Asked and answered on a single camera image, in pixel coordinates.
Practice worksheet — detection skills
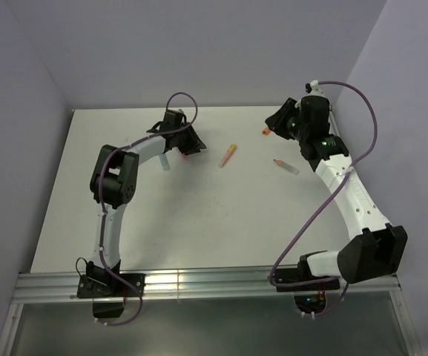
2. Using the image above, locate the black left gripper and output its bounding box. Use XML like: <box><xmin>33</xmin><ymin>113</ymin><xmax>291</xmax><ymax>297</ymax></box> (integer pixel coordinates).
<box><xmin>174</xmin><ymin>122</ymin><xmax>206</xmax><ymax>156</ymax></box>

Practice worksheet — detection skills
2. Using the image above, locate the blue highlighter pen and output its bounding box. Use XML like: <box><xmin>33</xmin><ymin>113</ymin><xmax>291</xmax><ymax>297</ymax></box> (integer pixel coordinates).
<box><xmin>159</xmin><ymin>154</ymin><xmax>170</xmax><ymax>171</ymax></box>

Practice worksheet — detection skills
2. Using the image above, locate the yellow highlighter pen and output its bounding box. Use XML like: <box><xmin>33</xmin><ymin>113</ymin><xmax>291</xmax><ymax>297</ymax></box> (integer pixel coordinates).
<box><xmin>219</xmin><ymin>149</ymin><xmax>234</xmax><ymax>168</ymax></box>

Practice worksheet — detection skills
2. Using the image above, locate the yellow pen cap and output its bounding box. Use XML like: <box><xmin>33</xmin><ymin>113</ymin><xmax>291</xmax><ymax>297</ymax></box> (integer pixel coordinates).
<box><xmin>228</xmin><ymin>144</ymin><xmax>237</xmax><ymax>153</ymax></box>

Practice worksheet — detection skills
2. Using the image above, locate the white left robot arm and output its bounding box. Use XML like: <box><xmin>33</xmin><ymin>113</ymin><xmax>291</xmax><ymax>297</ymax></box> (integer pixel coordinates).
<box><xmin>86</xmin><ymin>109</ymin><xmax>206</xmax><ymax>296</ymax></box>

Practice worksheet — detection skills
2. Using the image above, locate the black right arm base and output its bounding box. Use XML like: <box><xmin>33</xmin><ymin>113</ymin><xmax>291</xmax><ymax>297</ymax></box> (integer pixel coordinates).
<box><xmin>272</xmin><ymin>267</ymin><xmax>340</xmax><ymax>317</ymax></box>

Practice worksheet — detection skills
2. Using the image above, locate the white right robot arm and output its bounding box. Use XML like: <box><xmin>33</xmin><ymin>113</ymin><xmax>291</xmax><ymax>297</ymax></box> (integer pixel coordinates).
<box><xmin>266</xmin><ymin>95</ymin><xmax>408</xmax><ymax>291</ymax></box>

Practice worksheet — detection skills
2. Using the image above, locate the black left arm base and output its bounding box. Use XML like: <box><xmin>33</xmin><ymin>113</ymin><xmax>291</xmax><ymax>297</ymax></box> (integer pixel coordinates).
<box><xmin>76</xmin><ymin>274</ymin><xmax>137</xmax><ymax>320</ymax></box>

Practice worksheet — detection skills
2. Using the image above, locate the orange highlighter pen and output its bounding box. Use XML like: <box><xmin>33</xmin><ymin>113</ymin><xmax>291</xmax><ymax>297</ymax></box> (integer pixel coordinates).
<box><xmin>274</xmin><ymin>159</ymin><xmax>300</xmax><ymax>175</ymax></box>

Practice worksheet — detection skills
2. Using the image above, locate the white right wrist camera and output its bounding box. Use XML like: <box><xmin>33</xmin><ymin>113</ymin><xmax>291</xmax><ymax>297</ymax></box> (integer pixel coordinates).
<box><xmin>305</xmin><ymin>80</ymin><xmax>324</xmax><ymax>96</ymax></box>

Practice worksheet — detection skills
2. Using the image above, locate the aluminium side rail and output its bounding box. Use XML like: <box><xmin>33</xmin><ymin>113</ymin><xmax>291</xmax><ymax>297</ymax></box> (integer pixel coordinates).
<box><xmin>323</xmin><ymin>105</ymin><xmax>381</xmax><ymax>263</ymax></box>

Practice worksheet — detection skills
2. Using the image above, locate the aluminium mounting rail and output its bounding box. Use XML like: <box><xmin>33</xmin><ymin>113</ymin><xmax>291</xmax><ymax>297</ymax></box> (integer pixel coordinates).
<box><xmin>11</xmin><ymin>261</ymin><xmax>402</xmax><ymax>303</ymax></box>

